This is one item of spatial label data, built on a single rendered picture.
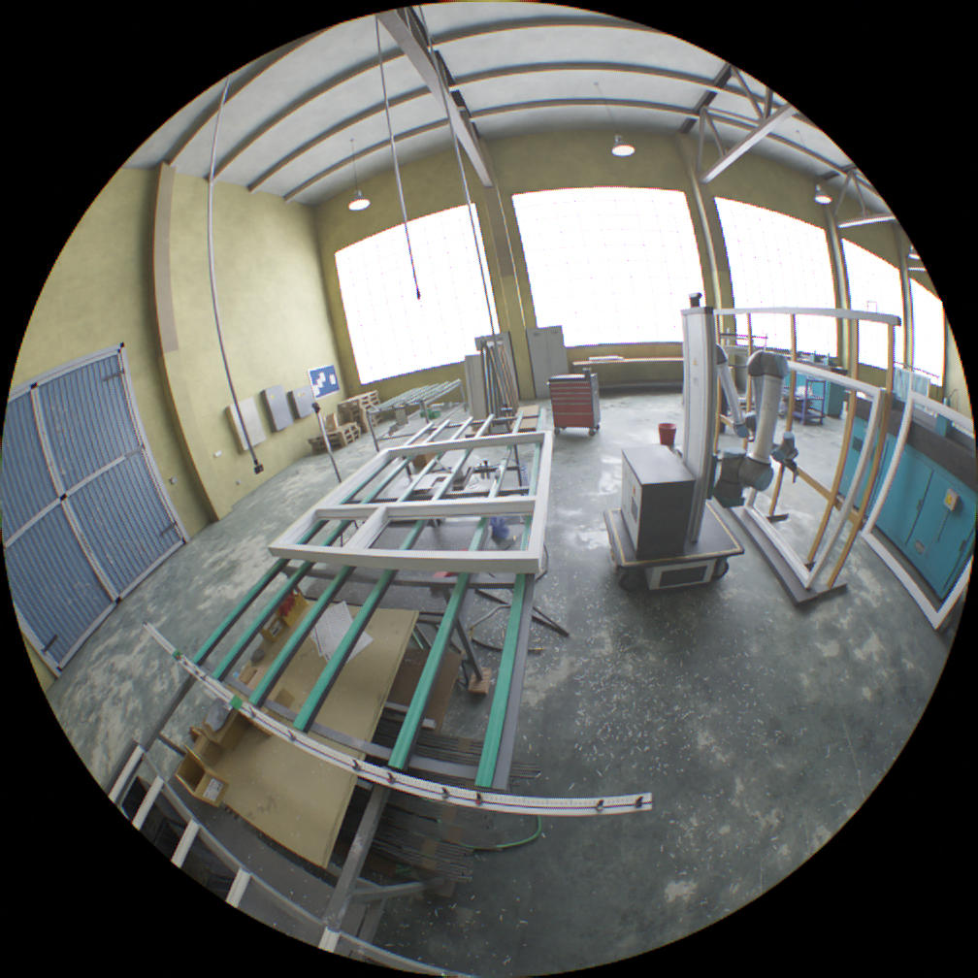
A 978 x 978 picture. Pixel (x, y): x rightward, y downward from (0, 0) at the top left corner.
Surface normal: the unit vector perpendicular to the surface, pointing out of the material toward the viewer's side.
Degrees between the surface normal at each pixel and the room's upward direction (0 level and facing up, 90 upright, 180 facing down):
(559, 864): 0
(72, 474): 90
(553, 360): 90
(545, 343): 90
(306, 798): 0
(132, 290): 90
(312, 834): 0
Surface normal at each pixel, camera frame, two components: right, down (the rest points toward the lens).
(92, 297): 0.97, -0.07
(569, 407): -0.52, 0.45
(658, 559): -0.17, -0.88
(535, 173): -0.18, 0.46
